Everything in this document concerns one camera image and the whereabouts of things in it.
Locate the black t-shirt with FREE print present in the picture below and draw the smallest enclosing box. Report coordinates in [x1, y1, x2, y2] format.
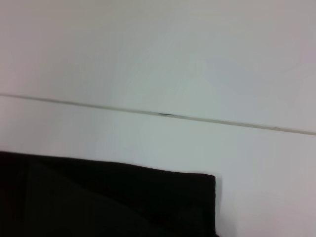
[0, 151, 218, 237]

